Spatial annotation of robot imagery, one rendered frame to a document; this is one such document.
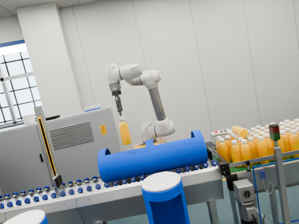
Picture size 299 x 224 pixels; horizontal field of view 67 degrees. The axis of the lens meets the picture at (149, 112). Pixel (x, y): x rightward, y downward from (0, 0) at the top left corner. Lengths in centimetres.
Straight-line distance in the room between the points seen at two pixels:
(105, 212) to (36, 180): 194
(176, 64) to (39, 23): 266
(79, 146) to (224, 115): 317
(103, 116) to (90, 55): 168
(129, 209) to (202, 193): 62
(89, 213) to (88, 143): 159
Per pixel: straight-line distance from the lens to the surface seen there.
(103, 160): 191
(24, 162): 382
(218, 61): 517
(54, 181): 216
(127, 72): 173
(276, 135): 176
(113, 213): 212
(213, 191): 206
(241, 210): 193
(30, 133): 369
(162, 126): 245
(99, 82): 469
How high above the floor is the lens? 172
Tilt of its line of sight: 8 degrees down
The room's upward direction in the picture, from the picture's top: 12 degrees counter-clockwise
